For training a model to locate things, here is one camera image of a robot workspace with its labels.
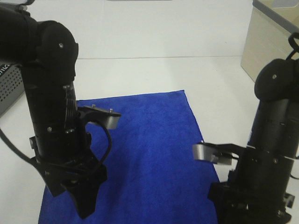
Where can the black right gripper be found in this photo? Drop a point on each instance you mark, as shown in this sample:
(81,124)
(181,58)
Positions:
(236,206)

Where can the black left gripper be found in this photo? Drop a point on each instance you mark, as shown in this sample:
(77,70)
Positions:
(78,177)

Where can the blue microfibre towel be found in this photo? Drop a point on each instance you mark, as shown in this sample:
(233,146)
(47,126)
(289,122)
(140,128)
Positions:
(152,175)

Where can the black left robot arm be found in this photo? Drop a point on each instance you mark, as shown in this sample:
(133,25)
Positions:
(46,53)

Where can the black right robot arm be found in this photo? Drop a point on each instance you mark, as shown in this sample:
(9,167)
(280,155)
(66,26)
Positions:
(255,192)

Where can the grey perforated plastic basket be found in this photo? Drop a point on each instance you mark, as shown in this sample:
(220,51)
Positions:
(11,86)

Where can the beige storage bin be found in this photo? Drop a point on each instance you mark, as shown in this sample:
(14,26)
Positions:
(271,23)

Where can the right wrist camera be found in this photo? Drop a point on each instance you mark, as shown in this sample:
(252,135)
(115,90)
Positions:
(211,152)

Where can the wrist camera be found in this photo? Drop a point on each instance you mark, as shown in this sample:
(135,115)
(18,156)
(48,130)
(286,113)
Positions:
(98,116)
(211,152)

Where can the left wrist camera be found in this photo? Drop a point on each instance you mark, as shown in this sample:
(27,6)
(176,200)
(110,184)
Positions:
(98,116)

